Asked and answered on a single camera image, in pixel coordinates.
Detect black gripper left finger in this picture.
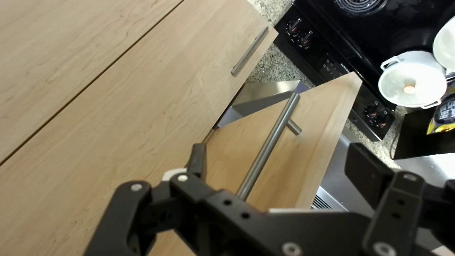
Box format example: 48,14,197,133
84,143,206,256

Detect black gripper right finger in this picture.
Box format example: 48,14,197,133
344,143,425,256

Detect cabinet door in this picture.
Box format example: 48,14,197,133
148,71,364,256
0,0,276,256

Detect stainless steel range hood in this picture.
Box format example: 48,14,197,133
220,79,455,215

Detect dark labelled container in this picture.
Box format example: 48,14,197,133
426,94,455,135

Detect white pot with lid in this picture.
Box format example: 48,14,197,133
378,50,448,109

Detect black electric stove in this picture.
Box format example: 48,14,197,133
276,0,455,141

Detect tall wooden wall cabinets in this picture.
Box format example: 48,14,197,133
0,0,183,165

